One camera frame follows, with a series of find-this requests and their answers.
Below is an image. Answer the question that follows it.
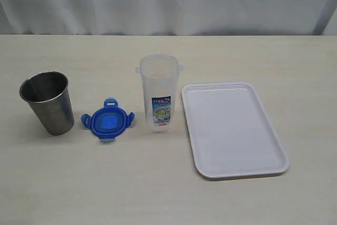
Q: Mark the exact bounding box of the stainless steel cup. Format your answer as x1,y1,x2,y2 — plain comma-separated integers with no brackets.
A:
19,71,74,135

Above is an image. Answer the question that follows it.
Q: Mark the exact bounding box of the clear plastic tall container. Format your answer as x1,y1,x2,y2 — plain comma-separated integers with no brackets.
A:
136,54,183,132

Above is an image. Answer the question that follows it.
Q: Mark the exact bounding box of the white rectangular plastic tray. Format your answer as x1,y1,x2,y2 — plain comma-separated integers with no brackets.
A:
182,82,290,180

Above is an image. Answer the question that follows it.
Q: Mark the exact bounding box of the blue plastic container lid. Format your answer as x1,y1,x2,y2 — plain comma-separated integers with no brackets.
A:
81,97,135,143

